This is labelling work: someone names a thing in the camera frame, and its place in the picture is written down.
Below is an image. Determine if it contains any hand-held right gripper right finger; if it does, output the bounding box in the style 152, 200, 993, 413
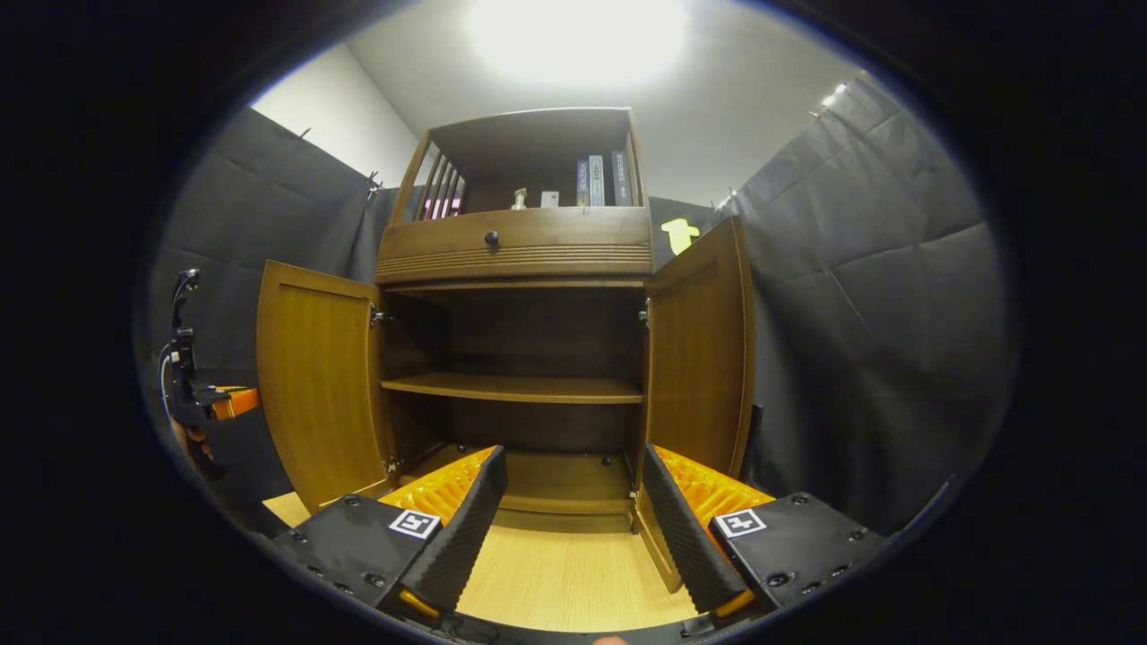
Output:
642, 443, 888, 621

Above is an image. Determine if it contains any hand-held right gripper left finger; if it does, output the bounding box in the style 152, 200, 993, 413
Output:
272, 446, 509, 621

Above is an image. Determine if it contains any wooden shoe cabinet door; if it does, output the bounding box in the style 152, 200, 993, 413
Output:
632, 215, 763, 594
255, 260, 397, 513

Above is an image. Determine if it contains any wooden double-door shoe cabinet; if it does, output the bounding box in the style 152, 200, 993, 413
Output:
255, 107, 756, 594

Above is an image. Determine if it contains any wooden cabinet drawer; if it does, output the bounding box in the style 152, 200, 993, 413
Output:
375, 208, 653, 286

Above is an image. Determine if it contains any black backdrop cloth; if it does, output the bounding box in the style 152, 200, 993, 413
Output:
134, 72, 1018, 538

